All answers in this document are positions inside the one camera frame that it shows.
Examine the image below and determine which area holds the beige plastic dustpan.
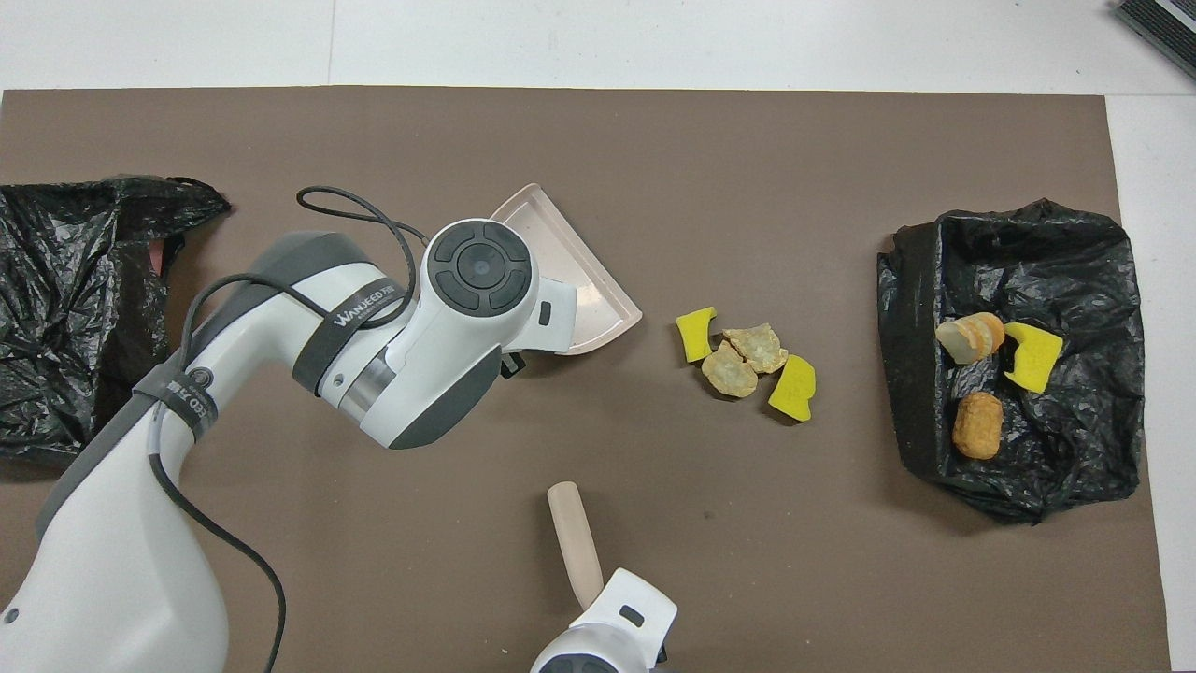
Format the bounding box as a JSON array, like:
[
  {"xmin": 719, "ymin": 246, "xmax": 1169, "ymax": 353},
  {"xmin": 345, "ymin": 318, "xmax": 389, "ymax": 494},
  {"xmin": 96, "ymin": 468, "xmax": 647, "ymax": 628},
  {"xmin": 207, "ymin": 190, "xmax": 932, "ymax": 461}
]
[{"xmin": 489, "ymin": 183, "xmax": 644, "ymax": 356}]

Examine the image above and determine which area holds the beige hand brush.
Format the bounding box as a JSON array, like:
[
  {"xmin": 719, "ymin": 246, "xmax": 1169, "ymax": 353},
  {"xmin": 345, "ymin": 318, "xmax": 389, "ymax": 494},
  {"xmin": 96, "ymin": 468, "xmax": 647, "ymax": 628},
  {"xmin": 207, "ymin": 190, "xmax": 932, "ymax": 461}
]
[{"xmin": 547, "ymin": 481, "xmax": 606, "ymax": 613}]

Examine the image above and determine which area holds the yellow sponge piece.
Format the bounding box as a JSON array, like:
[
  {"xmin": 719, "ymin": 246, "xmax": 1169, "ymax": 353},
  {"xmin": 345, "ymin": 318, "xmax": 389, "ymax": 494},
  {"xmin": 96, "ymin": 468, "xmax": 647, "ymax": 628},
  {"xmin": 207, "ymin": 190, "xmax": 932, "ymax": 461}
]
[
  {"xmin": 768, "ymin": 354, "xmax": 817, "ymax": 423},
  {"xmin": 1003, "ymin": 322, "xmax": 1064, "ymax": 394},
  {"xmin": 676, "ymin": 306, "xmax": 719, "ymax": 364}
]

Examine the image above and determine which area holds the pale beige foam chunk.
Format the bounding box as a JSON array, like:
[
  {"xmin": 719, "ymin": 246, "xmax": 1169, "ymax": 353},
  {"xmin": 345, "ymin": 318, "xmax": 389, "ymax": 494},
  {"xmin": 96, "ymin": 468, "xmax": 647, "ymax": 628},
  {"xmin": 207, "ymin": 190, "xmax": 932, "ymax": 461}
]
[
  {"xmin": 722, "ymin": 322, "xmax": 789, "ymax": 375},
  {"xmin": 936, "ymin": 313, "xmax": 1006, "ymax": 365},
  {"xmin": 701, "ymin": 340, "xmax": 759, "ymax": 399}
]

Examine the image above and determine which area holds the orange-brown sponge lump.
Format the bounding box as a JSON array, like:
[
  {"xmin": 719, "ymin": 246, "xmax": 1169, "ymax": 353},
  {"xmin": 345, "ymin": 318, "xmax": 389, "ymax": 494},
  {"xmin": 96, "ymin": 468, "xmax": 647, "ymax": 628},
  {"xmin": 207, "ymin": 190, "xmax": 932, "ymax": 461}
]
[{"xmin": 953, "ymin": 391, "xmax": 1004, "ymax": 461}]

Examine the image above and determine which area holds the bin lined with black bag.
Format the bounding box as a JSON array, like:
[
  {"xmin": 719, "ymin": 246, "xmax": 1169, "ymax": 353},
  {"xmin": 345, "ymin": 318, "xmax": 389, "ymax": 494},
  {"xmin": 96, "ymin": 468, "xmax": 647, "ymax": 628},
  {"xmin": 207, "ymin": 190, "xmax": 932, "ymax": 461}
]
[
  {"xmin": 0, "ymin": 174, "xmax": 232, "ymax": 468},
  {"xmin": 876, "ymin": 197, "xmax": 1146, "ymax": 524}
]

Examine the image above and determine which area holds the brown table mat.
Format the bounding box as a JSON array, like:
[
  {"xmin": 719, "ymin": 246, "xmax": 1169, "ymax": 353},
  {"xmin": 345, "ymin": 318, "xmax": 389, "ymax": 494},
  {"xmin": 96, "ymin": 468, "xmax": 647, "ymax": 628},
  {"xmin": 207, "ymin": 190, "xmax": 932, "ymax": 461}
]
[{"xmin": 0, "ymin": 86, "xmax": 1174, "ymax": 673}]

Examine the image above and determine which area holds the dark ribbed box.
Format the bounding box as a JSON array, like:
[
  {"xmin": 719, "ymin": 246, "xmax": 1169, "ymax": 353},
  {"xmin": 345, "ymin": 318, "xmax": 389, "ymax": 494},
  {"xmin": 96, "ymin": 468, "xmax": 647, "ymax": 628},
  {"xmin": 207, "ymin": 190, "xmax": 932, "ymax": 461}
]
[{"xmin": 1110, "ymin": 0, "xmax": 1196, "ymax": 80}]

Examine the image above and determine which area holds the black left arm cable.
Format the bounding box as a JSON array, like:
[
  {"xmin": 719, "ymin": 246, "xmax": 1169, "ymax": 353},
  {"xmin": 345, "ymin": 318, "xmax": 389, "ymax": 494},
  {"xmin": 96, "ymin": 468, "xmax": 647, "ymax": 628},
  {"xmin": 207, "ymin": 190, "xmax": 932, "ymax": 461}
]
[{"xmin": 149, "ymin": 185, "xmax": 433, "ymax": 673}]

